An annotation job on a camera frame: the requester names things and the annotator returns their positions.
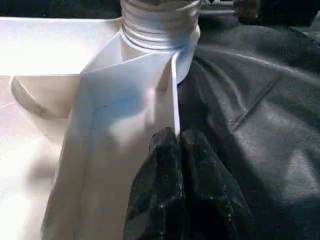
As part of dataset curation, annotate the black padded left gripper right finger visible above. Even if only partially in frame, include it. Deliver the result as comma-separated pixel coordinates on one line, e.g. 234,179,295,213
179,129,258,240

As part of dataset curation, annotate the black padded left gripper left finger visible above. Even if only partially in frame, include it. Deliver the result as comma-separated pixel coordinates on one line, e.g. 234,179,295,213
121,126,186,240

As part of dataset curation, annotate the white plastic table top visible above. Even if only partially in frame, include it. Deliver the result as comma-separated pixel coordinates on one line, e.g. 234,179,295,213
0,16,202,240

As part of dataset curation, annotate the white plastic table leg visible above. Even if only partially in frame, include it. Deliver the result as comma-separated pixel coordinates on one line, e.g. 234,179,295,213
119,0,202,52

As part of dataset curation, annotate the black work mat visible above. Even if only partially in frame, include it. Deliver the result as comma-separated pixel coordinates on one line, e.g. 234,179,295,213
0,0,320,240

